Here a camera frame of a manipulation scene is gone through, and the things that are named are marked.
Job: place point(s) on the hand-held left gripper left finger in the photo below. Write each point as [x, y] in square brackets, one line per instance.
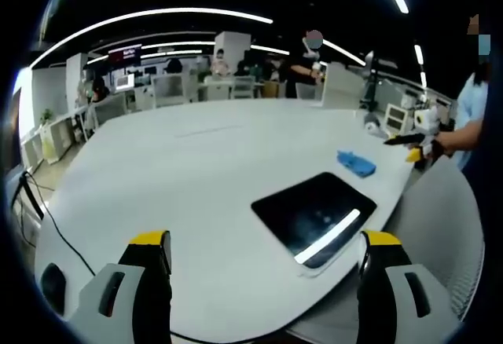
[118, 304]

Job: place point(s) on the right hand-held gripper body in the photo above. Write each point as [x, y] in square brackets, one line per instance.
[428, 122]

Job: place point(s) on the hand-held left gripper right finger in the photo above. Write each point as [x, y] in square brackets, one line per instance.
[397, 304]

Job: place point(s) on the blue cleaning cloth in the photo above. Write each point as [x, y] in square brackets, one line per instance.
[355, 163]

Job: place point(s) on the black tablet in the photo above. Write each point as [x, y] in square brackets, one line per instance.
[310, 206]

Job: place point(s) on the person's right hand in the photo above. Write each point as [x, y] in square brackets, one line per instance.
[446, 143]

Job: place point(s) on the small white framed cabinet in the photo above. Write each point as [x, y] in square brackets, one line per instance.
[397, 116]

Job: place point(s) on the white tape roll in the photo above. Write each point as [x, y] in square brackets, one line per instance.
[372, 124]

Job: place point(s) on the black desk lamp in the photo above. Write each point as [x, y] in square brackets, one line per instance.
[371, 85]

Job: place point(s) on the black computer mouse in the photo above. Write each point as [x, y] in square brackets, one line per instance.
[53, 283]

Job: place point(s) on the grey mesh office chair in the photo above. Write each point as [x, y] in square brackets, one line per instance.
[444, 222]

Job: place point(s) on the white desk partition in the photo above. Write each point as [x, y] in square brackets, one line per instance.
[344, 88]

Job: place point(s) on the black monitor stand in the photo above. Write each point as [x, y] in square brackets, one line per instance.
[33, 195]

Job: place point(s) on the yellow bag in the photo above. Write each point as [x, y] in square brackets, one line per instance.
[48, 145]

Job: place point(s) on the green potted plant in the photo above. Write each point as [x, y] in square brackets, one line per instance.
[47, 115]

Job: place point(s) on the long curved ceiling light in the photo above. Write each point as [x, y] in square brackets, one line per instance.
[157, 11]

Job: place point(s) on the red wall screen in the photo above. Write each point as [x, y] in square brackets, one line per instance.
[125, 56]

